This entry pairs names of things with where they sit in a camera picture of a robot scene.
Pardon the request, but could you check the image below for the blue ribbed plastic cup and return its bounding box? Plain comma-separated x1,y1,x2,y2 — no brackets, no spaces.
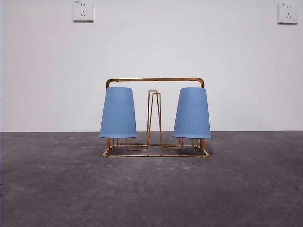
98,87,138,139
172,87,212,140

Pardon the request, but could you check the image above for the gold wire cup rack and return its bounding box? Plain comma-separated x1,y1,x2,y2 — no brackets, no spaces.
102,77,211,158

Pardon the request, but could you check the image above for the white wall socket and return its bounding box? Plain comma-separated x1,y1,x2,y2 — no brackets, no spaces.
277,2,299,25
72,0,95,23

